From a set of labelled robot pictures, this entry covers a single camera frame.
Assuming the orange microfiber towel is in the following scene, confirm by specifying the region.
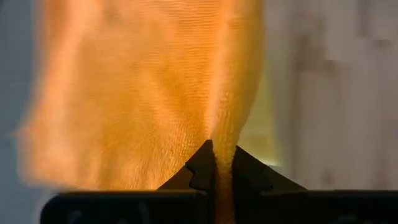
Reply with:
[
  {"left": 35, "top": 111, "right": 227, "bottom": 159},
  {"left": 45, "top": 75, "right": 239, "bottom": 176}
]
[{"left": 14, "top": 0, "right": 265, "bottom": 224}]

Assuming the yellow microfiber towel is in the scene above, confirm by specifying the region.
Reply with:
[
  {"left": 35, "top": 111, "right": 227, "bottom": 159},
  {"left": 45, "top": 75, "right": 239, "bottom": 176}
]
[{"left": 238, "top": 71, "right": 279, "bottom": 166}]

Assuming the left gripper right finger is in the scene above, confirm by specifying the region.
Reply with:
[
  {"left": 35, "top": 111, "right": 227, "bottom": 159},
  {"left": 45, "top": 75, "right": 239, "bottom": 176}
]
[{"left": 233, "top": 145, "right": 307, "bottom": 191}]

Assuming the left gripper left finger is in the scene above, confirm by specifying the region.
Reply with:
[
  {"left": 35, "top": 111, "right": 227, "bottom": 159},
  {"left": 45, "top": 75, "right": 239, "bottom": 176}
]
[{"left": 157, "top": 139, "right": 217, "bottom": 192}]

